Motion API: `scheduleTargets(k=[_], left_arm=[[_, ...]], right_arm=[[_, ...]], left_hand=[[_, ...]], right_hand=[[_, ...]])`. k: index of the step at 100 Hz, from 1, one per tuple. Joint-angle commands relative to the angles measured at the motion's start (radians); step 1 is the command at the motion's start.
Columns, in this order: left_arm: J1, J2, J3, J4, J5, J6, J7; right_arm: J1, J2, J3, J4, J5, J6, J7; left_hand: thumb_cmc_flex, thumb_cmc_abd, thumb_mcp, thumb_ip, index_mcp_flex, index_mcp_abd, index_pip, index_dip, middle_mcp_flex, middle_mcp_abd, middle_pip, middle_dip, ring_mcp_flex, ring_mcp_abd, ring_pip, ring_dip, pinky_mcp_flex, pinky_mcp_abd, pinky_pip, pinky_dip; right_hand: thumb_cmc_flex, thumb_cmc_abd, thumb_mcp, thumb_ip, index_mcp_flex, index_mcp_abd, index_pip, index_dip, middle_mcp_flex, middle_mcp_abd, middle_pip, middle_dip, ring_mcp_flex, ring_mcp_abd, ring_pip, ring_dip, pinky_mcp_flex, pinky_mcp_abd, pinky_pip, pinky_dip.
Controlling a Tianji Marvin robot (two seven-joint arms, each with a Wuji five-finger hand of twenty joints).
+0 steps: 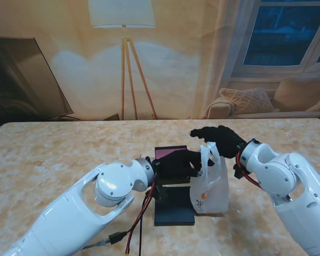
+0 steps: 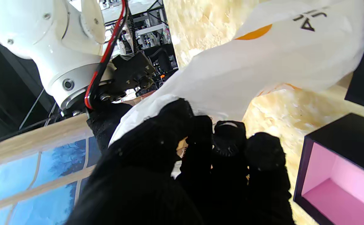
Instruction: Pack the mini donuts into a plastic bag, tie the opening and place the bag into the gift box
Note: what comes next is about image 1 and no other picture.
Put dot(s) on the black gift box lid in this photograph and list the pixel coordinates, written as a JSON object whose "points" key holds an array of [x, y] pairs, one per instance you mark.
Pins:
{"points": [[173, 213]]}

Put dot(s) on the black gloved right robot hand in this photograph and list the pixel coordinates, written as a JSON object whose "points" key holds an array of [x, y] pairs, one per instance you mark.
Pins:
{"points": [[224, 140]]}

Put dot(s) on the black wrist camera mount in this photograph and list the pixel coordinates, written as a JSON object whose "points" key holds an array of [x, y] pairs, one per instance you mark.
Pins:
{"points": [[240, 173], [158, 192]]}

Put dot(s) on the black gift box pink inside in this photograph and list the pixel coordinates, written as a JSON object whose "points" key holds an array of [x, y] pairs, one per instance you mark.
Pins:
{"points": [[166, 153]]}

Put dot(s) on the printed living room backdrop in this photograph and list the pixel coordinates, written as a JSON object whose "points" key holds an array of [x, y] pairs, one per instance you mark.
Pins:
{"points": [[176, 66]]}

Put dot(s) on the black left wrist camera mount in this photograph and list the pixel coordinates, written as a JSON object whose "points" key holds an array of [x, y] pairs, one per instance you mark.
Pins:
{"points": [[158, 192]]}

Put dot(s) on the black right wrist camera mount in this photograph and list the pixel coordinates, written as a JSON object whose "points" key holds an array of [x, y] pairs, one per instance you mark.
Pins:
{"points": [[240, 173]]}

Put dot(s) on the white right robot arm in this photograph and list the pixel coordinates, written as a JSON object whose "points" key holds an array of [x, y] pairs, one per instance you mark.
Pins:
{"points": [[290, 186]]}

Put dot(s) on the white plastic bag orange print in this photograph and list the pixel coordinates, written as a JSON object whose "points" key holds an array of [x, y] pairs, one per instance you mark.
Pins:
{"points": [[210, 186]]}

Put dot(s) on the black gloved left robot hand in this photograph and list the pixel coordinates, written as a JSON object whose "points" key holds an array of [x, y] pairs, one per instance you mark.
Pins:
{"points": [[176, 164]]}

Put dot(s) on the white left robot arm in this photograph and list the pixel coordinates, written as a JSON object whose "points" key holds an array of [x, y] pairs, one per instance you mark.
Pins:
{"points": [[77, 213]]}

